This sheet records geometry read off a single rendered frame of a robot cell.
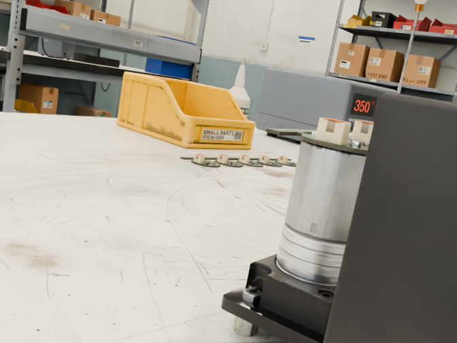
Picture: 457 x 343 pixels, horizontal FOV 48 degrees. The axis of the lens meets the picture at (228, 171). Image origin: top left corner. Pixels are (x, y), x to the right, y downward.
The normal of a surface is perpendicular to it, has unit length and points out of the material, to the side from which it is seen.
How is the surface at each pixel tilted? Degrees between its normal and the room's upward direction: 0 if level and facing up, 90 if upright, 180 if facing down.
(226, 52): 90
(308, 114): 90
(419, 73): 90
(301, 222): 90
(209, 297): 0
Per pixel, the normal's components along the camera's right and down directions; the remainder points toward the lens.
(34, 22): 0.78, 0.25
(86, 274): 0.18, -0.97
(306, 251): -0.46, 0.08
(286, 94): -0.74, -0.01
